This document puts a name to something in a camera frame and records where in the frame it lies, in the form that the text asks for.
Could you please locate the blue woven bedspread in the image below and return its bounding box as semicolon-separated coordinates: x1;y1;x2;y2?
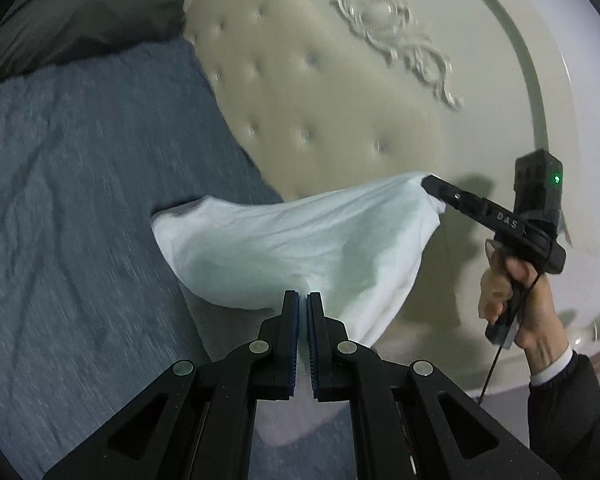
0;37;356;480

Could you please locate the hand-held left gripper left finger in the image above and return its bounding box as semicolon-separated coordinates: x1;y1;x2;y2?
42;290;301;480

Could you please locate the cream tufted headboard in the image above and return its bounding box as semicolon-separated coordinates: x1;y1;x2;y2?
180;0;600;401

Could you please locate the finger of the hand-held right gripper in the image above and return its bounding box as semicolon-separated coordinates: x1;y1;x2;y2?
422;175;525;242

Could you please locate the person's right hand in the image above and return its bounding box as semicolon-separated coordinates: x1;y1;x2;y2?
477;251;573;368

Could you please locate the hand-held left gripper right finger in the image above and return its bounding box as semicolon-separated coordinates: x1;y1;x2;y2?
306;291;561;480

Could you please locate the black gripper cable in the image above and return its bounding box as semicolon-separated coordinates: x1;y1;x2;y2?
476;260;544;404

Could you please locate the person's right forearm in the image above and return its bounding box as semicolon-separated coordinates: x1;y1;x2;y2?
526;347;600;480

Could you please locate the white polo shirt black collar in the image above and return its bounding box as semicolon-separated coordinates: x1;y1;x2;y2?
151;172;443;456

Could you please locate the dark grey pillow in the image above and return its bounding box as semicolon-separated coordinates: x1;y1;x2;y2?
0;0;187;91

